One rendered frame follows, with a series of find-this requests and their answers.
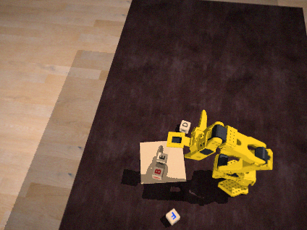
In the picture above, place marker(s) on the tan flat mat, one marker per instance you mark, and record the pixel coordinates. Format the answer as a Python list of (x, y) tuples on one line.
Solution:
[(174, 171)]

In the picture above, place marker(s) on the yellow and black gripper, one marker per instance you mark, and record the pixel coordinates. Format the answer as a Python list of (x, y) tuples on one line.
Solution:
[(178, 139)]

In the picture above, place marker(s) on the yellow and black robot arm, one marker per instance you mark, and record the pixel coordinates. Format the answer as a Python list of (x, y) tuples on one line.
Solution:
[(236, 179)]

